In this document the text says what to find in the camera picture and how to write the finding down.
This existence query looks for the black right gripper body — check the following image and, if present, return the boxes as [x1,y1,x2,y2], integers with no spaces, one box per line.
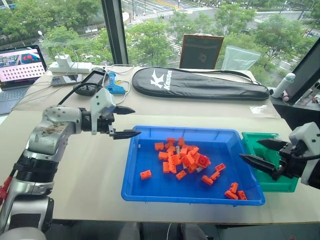
[272,142,309,181]

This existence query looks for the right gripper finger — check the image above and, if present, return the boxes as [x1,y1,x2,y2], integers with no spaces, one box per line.
[239,153,281,177]
[256,138,292,152]

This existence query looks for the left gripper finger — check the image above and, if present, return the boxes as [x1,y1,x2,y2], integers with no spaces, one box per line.
[113,106,136,116]
[108,124,142,141]

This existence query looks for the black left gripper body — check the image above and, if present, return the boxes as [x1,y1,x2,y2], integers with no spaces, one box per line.
[96,112,117,137]

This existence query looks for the green plastic bin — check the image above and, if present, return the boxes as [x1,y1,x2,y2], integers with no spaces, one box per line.
[240,131,300,194]

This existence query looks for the blue glue gun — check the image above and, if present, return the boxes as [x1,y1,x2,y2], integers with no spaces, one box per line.
[105,71,127,96]

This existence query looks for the black side stand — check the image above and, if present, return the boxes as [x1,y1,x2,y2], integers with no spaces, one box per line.
[269,87,320,131]

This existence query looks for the black handheld controller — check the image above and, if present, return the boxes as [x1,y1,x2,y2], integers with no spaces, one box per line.
[74,69,109,97]

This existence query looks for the red-orange building block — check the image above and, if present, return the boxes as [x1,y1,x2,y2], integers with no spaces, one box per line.
[197,154,211,168]

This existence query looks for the smartphone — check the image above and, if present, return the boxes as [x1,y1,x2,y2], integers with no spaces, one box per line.
[50,73,84,87]

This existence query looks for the blue plastic tray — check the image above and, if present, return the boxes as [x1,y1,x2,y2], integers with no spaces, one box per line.
[121,125,266,207]

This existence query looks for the white bottle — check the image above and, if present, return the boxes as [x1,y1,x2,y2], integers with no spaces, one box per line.
[270,72,297,99]

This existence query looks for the white power strip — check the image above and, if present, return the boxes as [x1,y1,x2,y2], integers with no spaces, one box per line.
[47,61,94,74]

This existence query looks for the white charger plug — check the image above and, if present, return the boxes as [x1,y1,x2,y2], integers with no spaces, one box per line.
[54,54,72,68]

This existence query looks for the dark window pillar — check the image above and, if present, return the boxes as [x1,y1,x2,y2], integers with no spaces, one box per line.
[100,0,130,67]

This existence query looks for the black monitor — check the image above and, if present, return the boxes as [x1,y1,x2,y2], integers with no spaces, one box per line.
[285,36,320,105]

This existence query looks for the black racket bag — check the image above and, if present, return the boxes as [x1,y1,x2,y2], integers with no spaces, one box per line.
[131,66,271,102]

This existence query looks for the clear plastic zip bag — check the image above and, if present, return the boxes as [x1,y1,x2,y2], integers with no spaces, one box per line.
[221,44,262,72]

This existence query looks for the dark rounded shape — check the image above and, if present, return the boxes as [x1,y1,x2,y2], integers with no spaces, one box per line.
[179,223,221,240]

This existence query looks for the brown framed board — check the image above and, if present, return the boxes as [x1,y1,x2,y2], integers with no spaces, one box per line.
[179,33,225,70]

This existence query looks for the open laptop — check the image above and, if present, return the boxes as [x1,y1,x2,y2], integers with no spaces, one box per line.
[0,44,48,116]

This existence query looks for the white glue gun cable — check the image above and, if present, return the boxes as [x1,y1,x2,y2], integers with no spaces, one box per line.
[106,64,136,105]

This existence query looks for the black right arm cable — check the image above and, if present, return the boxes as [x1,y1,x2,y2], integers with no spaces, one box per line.
[299,152,320,160]

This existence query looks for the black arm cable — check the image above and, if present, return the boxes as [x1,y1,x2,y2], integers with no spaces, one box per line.
[299,152,320,160]
[58,82,101,106]

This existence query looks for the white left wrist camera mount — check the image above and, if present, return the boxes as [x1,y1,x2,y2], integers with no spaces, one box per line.
[90,87,117,136]

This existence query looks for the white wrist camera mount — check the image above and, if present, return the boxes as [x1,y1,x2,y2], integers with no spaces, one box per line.
[90,87,117,136]
[288,121,320,186]

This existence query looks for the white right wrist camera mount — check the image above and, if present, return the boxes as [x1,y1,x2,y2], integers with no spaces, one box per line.
[288,121,320,186]

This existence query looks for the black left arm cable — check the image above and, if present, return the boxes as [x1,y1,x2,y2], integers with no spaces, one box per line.
[58,82,101,106]

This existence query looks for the white phone cable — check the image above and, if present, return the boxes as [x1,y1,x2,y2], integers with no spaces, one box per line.
[11,81,54,111]

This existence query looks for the white charger cable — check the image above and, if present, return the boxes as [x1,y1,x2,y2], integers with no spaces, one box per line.
[37,41,81,66]

